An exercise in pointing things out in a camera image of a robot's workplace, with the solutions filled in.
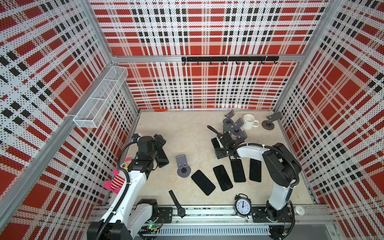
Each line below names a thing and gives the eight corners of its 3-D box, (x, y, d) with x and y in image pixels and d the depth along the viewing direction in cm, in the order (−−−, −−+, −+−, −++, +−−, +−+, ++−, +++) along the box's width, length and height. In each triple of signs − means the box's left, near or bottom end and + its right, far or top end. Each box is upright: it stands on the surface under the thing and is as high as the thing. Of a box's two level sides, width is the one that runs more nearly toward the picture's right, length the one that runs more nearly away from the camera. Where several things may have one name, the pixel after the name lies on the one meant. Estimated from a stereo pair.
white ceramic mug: (242, 130, 110) (244, 123, 103) (240, 121, 115) (242, 114, 109) (258, 129, 109) (261, 123, 103) (255, 121, 115) (258, 114, 109)
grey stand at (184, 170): (177, 177, 89) (174, 170, 80) (178, 163, 95) (176, 154, 86) (190, 177, 89) (189, 170, 80) (191, 163, 95) (190, 154, 86)
